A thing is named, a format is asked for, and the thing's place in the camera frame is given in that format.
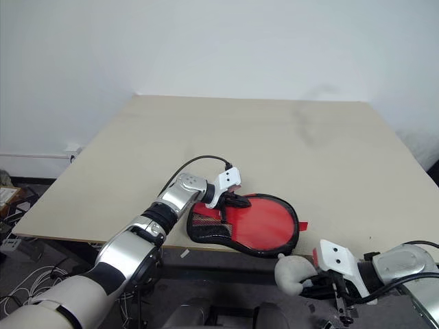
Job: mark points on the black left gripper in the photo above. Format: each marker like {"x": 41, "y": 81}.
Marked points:
{"x": 228, "y": 199}

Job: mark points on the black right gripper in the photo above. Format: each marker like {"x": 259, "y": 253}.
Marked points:
{"x": 329, "y": 281}

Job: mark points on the black red paddle case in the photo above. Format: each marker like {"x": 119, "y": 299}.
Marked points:
{"x": 205, "y": 236}

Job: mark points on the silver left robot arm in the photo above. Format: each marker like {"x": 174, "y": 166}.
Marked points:
{"x": 130, "y": 250}

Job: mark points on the light grey curved padded object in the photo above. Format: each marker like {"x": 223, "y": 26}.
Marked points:
{"x": 291, "y": 274}

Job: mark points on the grey floor tape piece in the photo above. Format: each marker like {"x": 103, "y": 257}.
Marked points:
{"x": 184, "y": 253}

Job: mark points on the light grey rounded shape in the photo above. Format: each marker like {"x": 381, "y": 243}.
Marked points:
{"x": 192, "y": 313}

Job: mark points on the black cabinet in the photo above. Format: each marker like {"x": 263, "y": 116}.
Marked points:
{"x": 435, "y": 173}

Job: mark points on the brown cardboard box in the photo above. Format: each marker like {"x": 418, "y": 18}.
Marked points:
{"x": 7, "y": 196}

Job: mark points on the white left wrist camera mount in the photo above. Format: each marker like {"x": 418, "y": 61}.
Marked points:
{"x": 229, "y": 178}

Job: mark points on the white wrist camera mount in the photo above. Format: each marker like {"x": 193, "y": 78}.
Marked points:
{"x": 229, "y": 178}
{"x": 337, "y": 258}

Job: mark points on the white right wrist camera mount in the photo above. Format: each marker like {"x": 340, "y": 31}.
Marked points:
{"x": 337, "y": 258}

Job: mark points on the white wall socket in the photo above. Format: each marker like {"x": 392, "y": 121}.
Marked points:
{"x": 74, "y": 151}

